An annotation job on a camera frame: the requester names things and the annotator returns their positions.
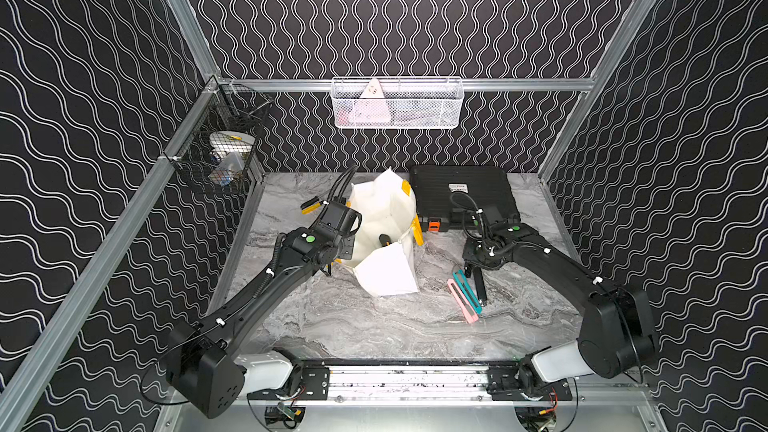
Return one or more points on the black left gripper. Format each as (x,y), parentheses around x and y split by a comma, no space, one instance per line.
(346,237)

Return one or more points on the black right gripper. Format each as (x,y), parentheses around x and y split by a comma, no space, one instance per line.
(467,255)

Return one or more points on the white tote bag yellow handles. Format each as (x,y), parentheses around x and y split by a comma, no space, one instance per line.
(383,260)

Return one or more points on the large black yellow utility knife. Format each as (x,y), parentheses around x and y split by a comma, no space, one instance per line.
(385,240)

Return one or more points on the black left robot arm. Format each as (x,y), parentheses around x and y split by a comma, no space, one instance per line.
(200,360)

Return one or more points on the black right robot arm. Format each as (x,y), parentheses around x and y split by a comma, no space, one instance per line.
(617,329)

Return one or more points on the teal utility knife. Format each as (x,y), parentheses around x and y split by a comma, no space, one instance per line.
(467,291)

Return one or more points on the pink utility knife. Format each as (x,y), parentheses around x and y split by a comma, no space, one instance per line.
(467,311)

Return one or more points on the black plastic tool case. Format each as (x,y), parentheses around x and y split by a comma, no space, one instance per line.
(442,191)

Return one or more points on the pink triangle card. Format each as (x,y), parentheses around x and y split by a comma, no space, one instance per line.
(371,108)

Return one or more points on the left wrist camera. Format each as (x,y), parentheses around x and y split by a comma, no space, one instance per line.
(339,219)

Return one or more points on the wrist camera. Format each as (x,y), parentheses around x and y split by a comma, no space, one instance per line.
(490,216)
(339,219)

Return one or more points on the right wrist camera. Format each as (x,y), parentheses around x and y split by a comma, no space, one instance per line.
(490,216)

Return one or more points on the yellow handle screwdriver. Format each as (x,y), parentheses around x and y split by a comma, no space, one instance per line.
(311,205)

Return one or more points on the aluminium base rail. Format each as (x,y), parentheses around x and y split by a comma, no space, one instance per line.
(271,379)

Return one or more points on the black wire mesh basket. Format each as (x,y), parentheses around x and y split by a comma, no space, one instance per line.
(235,108)

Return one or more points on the clear wall basket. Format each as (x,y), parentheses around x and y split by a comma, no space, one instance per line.
(415,102)

